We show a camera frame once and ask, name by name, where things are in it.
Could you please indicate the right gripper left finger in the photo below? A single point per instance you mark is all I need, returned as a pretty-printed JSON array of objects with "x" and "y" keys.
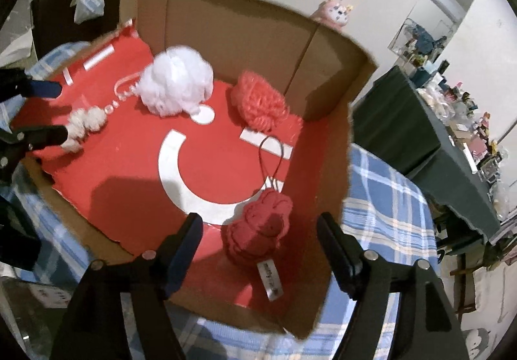
[{"x": 93, "y": 325}]

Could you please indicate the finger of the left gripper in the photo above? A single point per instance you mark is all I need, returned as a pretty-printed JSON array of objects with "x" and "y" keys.
[
  {"x": 28, "y": 139},
  {"x": 15, "y": 82}
]

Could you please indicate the red plush bunny toy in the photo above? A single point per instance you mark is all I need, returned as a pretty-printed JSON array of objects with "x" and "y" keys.
[{"x": 256, "y": 237}]

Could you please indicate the plastic bag on door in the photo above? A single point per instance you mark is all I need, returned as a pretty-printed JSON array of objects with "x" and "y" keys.
[{"x": 88, "y": 9}]

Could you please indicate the blue plaid tablecloth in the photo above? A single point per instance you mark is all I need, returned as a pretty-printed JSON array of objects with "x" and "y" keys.
[{"x": 122, "y": 197}]

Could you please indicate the white mesh bath pouf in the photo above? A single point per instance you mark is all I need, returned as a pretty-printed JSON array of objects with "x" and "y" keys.
[{"x": 178, "y": 81}]

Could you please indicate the cardboard box red inside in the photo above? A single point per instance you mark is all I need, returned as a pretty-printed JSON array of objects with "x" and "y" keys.
[{"x": 213, "y": 169}]

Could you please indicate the dark green covered table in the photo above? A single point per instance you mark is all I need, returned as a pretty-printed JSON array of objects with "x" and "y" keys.
[{"x": 394, "y": 123}]

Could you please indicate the coral red bath pouf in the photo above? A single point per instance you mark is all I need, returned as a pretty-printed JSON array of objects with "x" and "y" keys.
[{"x": 259, "y": 104}]

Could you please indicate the pink plush toy on wall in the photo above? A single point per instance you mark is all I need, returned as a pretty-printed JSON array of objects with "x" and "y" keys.
[{"x": 333, "y": 14}]

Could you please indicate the wall mirror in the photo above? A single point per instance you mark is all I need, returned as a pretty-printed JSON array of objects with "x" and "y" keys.
[{"x": 428, "y": 28}]

